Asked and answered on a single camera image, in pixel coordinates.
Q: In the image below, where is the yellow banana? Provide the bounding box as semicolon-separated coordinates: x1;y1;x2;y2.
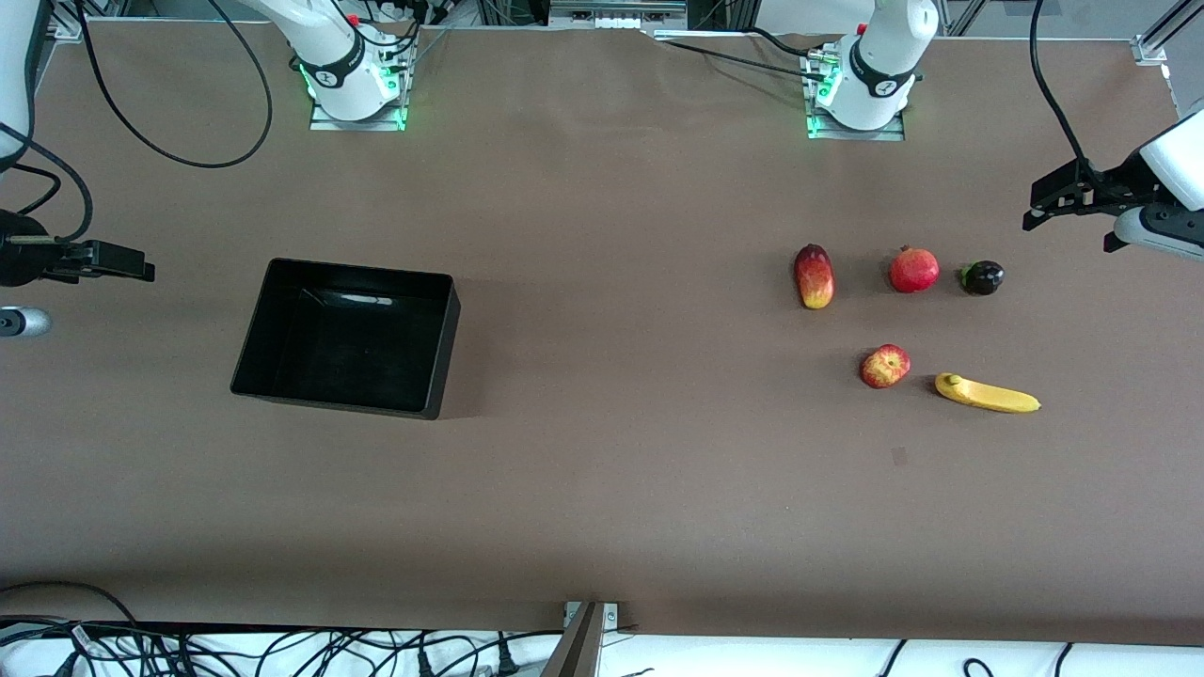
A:
935;372;1042;415

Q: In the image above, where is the red yellow apple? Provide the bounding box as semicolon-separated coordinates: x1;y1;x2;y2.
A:
860;344;911;389

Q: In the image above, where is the black plastic box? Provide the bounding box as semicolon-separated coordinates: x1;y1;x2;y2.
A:
230;259;462;421

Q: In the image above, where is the dark purple mangosteen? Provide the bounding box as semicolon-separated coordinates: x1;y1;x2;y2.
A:
958;260;1006;297

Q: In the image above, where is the red pomegranate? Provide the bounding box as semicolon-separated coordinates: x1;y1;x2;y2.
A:
890;245;940;294

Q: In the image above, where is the red yellow mango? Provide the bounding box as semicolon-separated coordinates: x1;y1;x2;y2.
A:
794;244;835;310

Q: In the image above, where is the brown table cover sheet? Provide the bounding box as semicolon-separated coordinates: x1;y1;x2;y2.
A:
0;19;1204;648

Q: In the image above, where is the black looping right arm cable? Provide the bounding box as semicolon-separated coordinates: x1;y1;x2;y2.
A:
73;0;274;170

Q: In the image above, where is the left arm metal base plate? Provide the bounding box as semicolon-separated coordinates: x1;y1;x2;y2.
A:
805;45;907;143

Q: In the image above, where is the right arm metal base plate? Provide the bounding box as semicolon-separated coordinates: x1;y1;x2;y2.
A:
309;38;408;133

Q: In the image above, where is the short black base cable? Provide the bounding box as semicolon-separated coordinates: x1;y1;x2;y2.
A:
743;26;819;59

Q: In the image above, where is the black arching floor cable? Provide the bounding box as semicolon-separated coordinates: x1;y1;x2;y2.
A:
0;580;142;626

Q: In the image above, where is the long black base cable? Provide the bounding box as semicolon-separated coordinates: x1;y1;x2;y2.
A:
649;33;829;82

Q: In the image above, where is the black cable tangle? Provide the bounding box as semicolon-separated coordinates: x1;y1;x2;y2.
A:
0;616;565;677

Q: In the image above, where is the aluminium frame rail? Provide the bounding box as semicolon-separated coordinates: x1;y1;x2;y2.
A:
548;0;688;31

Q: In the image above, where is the grey aluminium profile post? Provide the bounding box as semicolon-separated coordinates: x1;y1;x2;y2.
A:
541;602;608;677

